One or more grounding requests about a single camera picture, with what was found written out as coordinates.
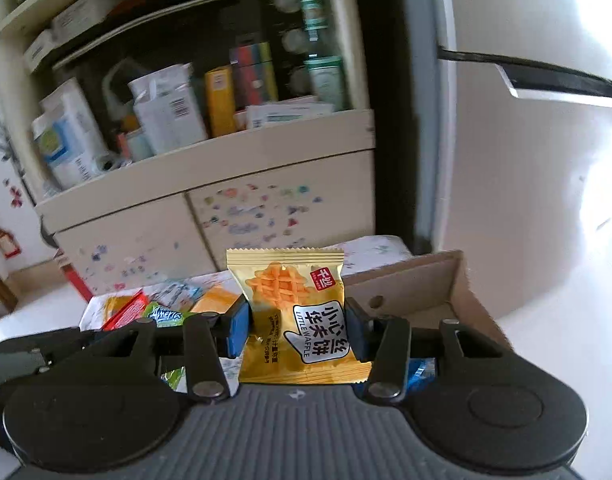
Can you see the red snack packet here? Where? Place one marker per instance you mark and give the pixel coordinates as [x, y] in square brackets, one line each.
[128, 310]

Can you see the white plastic jug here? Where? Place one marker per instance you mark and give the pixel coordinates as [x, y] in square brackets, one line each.
[113, 85]

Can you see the red house wall sticker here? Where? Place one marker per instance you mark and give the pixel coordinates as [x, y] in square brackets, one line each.
[5, 244]

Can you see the small white box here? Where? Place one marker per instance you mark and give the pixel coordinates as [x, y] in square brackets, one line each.
[38, 50]

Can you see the beige cabinet with stickers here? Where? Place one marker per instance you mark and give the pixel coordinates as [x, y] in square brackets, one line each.
[135, 240]

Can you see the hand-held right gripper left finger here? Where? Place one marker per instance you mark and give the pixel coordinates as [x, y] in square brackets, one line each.
[238, 327]

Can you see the yellow waffle snack packet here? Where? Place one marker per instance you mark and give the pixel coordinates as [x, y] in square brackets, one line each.
[286, 310]

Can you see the white bag with barcode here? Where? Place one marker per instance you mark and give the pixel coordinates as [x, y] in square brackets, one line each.
[168, 120]

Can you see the brown cardboard box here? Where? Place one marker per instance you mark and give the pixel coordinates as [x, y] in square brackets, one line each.
[411, 285]

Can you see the white refrigerator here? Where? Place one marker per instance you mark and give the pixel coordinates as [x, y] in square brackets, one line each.
[511, 185]

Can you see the green snack packet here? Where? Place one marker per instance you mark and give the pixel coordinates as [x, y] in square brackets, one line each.
[165, 316]

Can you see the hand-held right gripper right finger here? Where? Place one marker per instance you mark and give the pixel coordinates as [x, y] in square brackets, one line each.
[356, 332]

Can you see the colourful striped box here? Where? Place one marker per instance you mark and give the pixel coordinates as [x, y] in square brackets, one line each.
[253, 77]

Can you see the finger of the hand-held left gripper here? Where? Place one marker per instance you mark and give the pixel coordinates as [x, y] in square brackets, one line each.
[35, 342]

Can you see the green label bottle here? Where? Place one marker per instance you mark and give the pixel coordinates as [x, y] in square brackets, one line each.
[313, 10]
[326, 80]

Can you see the red flower wall sticker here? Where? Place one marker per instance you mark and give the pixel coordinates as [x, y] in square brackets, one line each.
[15, 196]

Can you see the yellow box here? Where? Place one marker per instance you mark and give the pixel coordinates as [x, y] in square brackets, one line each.
[219, 102]

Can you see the large white flat box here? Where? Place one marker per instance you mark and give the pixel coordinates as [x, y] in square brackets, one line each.
[83, 12]

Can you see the white box with blue label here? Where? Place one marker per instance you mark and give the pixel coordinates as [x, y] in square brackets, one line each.
[70, 140]

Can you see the blue snack bag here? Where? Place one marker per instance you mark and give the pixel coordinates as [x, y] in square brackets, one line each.
[420, 375]

